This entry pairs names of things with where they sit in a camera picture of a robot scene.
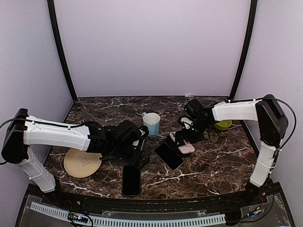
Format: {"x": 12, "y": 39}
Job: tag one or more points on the white slotted cable duct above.
{"x": 127, "y": 219}

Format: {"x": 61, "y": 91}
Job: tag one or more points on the beige round plate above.
{"x": 80, "y": 164}

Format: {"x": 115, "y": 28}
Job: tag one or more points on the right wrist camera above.
{"x": 193, "y": 109}

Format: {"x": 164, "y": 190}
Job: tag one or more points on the black phone case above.
{"x": 123, "y": 194}

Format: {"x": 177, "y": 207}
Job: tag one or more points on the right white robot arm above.
{"x": 272, "y": 122}

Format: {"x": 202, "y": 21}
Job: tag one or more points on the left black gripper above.
{"x": 133, "y": 160}

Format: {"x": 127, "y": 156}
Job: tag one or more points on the lime green bowl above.
{"x": 223, "y": 125}

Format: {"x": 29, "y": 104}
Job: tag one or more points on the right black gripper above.
{"x": 179, "y": 135}

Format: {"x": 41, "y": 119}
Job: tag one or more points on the black frame post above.
{"x": 60, "y": 50}
{"x": 245, "y": 49}

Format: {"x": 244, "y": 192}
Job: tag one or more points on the black front rail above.
{"x": 228, "y": 202}

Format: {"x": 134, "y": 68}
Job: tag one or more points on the pink phone case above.
{"x": 184, "y": 149}

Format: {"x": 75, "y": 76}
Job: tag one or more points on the blue ceramic mug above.
{"x": 152, "y": 122}

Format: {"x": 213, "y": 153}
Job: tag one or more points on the right black frame post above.
{"x": 245, "y": 49}

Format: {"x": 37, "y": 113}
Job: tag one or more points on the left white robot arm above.
{"x": 25, "y": 130}

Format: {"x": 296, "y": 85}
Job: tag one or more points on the left black frame post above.
{"x": 60, "y": 50}

